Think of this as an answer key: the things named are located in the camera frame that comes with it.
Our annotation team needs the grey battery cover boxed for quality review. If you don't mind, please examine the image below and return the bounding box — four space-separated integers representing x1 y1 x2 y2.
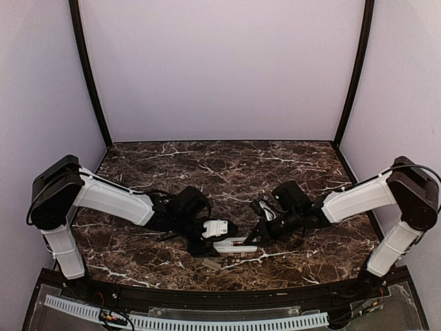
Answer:
201 259 221 271

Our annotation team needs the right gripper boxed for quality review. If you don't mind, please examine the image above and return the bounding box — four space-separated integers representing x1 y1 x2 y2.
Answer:
245 208 302 245

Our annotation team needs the left black frame post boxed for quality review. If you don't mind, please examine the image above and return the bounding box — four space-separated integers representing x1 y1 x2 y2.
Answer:
68 0 113 150

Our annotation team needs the black frame post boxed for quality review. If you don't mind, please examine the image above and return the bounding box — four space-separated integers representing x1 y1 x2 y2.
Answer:
333 0 375 150
68 0 113 150

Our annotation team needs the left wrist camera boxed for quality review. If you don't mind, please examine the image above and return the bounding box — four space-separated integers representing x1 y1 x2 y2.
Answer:
201 219 238 241

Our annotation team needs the white remote control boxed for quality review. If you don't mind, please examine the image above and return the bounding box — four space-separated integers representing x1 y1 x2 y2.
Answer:
214 237 258 254

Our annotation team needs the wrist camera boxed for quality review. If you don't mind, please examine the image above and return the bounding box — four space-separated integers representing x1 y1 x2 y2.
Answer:
250 199 277 221
201 219 238 241

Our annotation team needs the right black frame post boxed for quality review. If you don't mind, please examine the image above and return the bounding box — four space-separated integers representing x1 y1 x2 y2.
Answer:
333 0 375 150

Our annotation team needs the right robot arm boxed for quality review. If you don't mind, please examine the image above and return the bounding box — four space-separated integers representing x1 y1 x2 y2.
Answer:
244 156 440 299

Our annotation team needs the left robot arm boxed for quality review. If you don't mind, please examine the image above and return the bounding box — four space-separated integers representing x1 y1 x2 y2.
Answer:
26 154 228 301

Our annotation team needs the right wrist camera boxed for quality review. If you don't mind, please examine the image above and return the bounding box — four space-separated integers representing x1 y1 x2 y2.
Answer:
250 199 277 221

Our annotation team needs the white slotted cable duct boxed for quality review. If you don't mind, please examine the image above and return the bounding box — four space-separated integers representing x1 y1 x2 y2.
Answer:
44 294 329 330

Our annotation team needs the black front rail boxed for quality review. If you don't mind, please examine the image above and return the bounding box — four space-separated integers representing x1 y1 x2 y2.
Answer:
34 265 414 314

